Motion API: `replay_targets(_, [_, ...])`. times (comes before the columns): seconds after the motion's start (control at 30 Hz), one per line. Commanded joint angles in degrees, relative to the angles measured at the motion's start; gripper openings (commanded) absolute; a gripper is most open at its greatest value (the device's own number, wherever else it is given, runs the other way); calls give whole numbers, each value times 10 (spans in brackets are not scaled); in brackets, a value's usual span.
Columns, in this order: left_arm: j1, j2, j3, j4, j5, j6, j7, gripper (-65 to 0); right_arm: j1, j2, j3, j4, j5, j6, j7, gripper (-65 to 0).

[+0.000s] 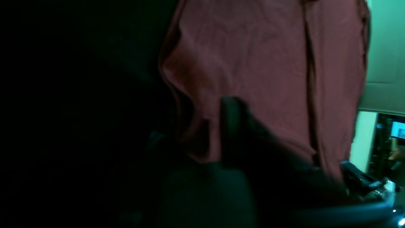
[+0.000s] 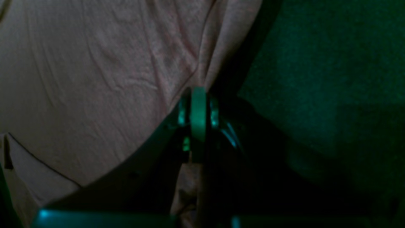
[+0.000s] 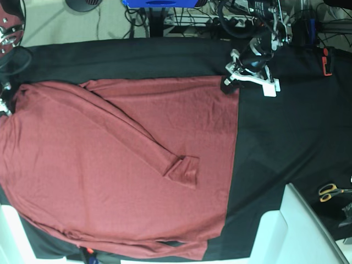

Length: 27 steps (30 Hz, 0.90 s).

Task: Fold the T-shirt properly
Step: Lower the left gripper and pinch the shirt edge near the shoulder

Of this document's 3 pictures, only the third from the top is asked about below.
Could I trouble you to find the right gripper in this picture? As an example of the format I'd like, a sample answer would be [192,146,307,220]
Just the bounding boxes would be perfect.
[1,81,13,116]

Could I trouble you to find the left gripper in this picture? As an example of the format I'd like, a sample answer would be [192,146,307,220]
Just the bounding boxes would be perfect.
[221,37,274,95]

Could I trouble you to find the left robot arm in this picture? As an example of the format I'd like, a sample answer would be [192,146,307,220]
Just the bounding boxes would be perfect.
[217,1,292,97]

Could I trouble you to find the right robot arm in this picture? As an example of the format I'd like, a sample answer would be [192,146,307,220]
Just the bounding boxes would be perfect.
[1,1,32,116]

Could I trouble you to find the white power strip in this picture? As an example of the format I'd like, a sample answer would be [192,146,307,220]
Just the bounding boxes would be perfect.
[224,14,254,29]

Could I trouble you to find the orange black clamp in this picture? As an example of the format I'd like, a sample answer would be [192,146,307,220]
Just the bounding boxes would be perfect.
[322,47,335,76]

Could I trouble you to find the black table cloth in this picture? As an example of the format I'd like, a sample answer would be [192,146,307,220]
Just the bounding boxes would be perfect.
[11,37,351,262]

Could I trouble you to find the black round lamp base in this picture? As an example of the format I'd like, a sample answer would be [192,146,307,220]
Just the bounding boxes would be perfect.
[65,0,102,12]

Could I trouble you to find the blue box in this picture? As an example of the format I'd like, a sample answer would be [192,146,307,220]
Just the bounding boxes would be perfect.
[122,0,207,8]

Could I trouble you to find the blue clamp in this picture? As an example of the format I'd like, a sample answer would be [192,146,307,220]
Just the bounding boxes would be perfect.
[79,247,100,264]

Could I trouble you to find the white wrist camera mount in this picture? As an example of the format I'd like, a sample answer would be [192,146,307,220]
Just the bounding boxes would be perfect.
[262,79,281,97]

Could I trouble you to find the yellow handled scissors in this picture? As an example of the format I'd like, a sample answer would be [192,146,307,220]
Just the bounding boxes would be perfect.
[318,183,351,202]

